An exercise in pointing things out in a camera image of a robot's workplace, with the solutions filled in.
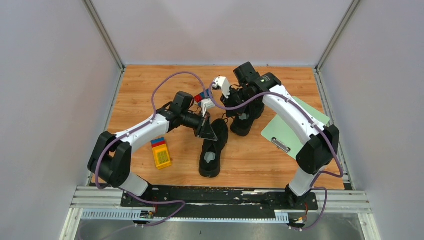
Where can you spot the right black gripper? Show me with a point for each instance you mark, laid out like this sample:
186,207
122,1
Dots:
228,102

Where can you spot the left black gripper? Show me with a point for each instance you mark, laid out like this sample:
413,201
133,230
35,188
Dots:
204,130

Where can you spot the black sneaker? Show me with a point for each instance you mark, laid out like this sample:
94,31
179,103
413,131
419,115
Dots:
242,124
210,158

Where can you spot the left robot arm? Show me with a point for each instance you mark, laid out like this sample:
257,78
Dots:
111,157

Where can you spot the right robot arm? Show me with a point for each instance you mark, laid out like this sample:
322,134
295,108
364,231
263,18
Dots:
247,103

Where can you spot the toy brick car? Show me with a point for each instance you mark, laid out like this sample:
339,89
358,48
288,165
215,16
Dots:
201,96

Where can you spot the yellow toy block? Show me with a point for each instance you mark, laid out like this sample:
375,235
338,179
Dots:
161,154

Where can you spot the green clipboard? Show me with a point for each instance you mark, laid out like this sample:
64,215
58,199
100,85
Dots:
278,129

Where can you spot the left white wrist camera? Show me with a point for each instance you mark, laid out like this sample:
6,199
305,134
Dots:
205,105

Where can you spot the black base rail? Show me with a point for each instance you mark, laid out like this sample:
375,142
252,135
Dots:
226,202

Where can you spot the white cable duct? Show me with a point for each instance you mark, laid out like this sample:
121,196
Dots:
142,215

